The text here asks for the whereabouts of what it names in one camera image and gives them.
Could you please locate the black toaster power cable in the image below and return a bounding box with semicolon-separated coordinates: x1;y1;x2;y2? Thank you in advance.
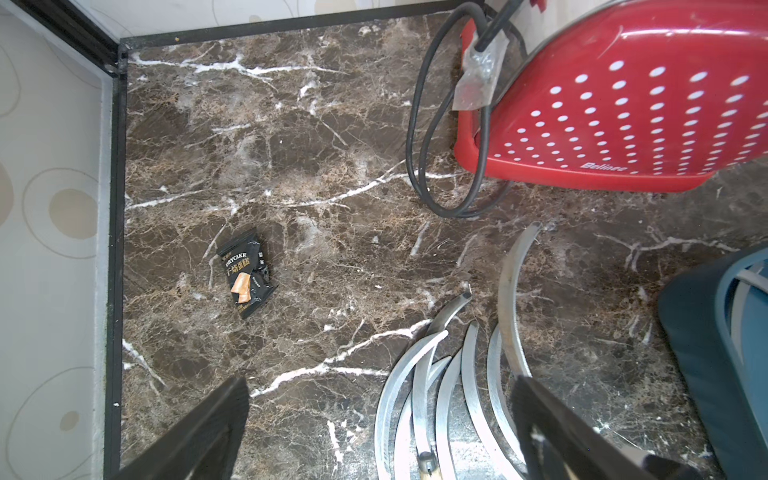
405;0;529;220

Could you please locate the orange handle sickle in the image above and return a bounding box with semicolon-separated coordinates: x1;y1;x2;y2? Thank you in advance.
393;356;452;480
486;326;525;467
374;331;448;479

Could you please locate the wooden handle sickle diagonal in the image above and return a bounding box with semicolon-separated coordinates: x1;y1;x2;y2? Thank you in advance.
497;222;542;377

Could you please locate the black snack packet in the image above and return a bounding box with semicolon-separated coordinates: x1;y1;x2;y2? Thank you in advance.
217;228;276;319

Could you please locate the wooden handle sickle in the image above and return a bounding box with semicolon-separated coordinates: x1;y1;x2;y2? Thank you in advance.
730;262;767;363
411;291;472;479
460;321;523;480
435;349;462;480

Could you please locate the teal plastic storage box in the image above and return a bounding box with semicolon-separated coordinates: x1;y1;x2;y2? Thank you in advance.
658;244;767;479

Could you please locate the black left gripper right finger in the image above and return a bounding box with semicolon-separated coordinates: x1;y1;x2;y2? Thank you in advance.
511;376;702;479

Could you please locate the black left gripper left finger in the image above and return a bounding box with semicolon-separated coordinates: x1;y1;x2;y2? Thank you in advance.
114;377;249;479

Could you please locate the red dotted toaster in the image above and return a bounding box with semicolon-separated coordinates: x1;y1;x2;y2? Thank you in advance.
454;1;767;193

